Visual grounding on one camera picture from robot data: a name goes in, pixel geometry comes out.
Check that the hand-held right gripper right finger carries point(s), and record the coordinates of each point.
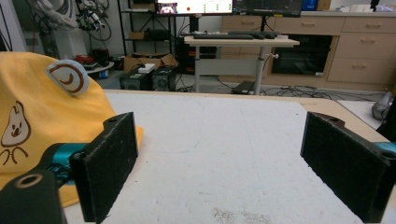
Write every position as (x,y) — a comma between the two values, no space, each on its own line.
(345,165)

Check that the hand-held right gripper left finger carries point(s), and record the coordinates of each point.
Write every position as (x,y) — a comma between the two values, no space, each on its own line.
(102,165)

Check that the yellow cartoon print garment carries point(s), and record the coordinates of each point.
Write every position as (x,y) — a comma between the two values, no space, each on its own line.
(46,124)

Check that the grey object at table edge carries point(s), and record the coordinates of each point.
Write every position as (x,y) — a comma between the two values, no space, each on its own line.
(382,107)

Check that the black computer tower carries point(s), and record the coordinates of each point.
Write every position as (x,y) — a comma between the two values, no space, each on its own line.
(135,80)
(164,77)

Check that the white box on computer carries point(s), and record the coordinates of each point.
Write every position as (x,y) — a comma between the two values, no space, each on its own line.
(147,67)

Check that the open cardboard box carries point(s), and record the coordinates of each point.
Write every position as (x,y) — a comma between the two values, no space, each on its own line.
(149,60)

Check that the white table mat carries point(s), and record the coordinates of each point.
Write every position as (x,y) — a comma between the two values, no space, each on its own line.
(218,155)

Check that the wooden drawer cabinet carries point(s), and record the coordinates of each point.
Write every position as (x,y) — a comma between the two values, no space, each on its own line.
(358,46)

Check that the black built-in oven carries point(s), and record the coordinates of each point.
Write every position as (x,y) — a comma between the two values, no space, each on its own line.
(301,54)

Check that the black metal shelf rack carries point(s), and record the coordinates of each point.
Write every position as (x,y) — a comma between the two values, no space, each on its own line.
(146,25)

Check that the white desk with grey legs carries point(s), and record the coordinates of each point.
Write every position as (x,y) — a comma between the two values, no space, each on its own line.
(236,49)

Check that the black keyboard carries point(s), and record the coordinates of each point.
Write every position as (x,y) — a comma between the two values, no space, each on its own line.
(222,36)
(252,33)

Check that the dark computer monitor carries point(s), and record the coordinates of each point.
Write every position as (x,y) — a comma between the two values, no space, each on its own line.
(267,7)

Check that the bright computer monitor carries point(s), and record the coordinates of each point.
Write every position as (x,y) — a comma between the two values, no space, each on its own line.
(194,6)

